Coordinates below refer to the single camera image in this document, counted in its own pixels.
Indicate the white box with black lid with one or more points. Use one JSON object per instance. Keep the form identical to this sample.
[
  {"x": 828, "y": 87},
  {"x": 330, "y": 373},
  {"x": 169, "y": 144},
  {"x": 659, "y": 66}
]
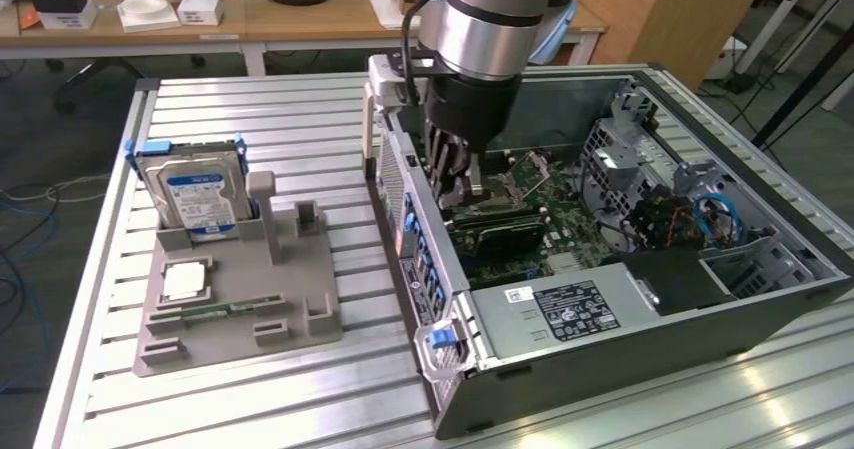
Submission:
[{"x": 66, "y": 13}]

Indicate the hard disk in blue caddy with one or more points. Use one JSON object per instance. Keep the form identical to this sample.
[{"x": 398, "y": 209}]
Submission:
[{"x": 197, "y": 199}]

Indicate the grey power supply unit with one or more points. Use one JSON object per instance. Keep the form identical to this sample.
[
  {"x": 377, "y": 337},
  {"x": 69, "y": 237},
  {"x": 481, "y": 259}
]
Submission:
[{"x": 528, "y": 329}]

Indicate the green RAM stick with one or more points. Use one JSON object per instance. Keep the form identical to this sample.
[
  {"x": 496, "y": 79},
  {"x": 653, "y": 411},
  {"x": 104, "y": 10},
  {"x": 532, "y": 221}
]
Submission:
[{"x": 217, "y": 311}]

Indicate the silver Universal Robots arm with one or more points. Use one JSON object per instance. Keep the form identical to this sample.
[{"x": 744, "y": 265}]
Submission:
[{"x": 495, "y": 24}]

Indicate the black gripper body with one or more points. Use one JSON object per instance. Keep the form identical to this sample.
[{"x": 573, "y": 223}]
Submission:
[{"x": 471, "y": 104}]

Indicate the wooden desk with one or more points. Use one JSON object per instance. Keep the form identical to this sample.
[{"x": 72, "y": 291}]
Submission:
[{"x": 268, "y": 24}]

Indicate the metal disk bay cage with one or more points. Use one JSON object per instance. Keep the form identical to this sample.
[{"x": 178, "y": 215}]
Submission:
[{"x": 621, "y": 169}]

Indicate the silver CPU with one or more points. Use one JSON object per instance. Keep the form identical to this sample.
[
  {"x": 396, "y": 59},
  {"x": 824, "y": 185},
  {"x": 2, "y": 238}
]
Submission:
[{"x": 185, "y": 283}]

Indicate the white box with round dish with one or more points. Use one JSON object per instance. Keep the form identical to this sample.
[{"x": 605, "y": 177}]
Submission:
[{"x": 148, "y": 14}]

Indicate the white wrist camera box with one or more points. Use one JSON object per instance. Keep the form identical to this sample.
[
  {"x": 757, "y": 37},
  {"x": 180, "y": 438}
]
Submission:
[{"x": 390, "y": 76}]

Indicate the black office chair base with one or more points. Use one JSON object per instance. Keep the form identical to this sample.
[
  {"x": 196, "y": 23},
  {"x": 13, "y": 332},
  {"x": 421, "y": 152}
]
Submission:
[{"x": 88, "y": 76}]

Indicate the grey parts rack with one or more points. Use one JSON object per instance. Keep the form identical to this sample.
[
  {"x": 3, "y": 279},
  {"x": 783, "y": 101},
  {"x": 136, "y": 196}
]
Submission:
[{"x": 268, "y": 294}]

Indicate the wooden cabinet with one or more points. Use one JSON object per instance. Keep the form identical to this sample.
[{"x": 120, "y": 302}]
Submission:
[{"x": 668, "y": 19}]

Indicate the blue case latch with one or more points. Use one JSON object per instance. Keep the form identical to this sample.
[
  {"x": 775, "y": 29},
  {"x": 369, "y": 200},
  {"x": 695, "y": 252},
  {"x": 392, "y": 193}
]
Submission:
[{"x": 441, "y": 341}]

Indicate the green motherboard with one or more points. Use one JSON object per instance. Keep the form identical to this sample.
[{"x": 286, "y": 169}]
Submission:
[{"x": 561, "y": 204}]

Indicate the white paper stack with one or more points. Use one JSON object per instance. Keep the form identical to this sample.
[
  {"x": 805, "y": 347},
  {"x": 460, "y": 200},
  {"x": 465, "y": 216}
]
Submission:
[{"x": 390, "y": 11}]

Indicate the plain white box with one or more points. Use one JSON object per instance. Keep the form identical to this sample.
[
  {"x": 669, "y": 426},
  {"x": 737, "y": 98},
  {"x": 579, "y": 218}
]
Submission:
[{"x": 201, "y": 11}]

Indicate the CPU socket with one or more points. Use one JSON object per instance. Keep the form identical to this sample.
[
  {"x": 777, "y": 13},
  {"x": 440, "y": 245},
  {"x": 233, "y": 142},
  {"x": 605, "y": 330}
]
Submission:
[{"x": 509, "y": 194}]

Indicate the black open PC case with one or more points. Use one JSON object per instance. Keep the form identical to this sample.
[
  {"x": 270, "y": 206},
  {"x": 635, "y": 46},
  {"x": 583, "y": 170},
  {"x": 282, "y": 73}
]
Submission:
[{"x": 668, "y": 359}]

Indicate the Nvidia graphics card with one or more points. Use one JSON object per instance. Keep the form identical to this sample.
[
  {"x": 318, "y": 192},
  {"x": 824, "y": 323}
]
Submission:
[{"x": 511, "y": 236}]

